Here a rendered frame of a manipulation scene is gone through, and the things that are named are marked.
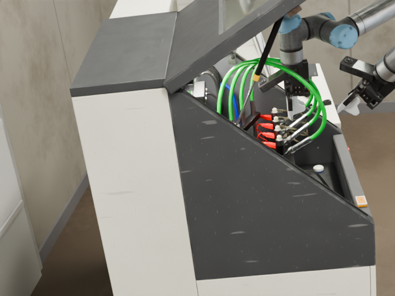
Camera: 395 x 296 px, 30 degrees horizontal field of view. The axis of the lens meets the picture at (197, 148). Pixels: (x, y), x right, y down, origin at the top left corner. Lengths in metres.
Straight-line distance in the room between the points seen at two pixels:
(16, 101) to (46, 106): 0.39
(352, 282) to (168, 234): 0.62
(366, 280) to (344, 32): 0.80
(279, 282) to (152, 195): 0.52
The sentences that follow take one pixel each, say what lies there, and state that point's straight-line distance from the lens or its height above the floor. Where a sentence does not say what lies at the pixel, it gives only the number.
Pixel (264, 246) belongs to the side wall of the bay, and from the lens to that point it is 2.37.
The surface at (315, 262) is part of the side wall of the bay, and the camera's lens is 2.42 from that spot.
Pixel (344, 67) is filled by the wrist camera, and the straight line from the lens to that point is 2.20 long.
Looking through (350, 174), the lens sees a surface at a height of 0.95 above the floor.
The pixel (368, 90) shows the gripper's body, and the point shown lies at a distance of 2.19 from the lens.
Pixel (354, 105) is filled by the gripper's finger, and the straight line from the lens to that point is 2.24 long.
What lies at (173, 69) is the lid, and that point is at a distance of 2.14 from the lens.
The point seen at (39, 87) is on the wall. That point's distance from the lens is 4.24.
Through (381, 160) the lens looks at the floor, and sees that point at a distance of 4.77.
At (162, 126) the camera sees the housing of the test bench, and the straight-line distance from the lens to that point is 2.16.
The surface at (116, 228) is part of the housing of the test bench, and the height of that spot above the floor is 1.02.
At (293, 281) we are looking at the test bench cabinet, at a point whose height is 0.76.
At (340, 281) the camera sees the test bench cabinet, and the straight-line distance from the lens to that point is 2.47.
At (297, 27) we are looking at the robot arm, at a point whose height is 1.50.
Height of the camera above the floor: 2.22
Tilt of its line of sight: 26 degrees down
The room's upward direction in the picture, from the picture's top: 8 degrees counter-clockwise
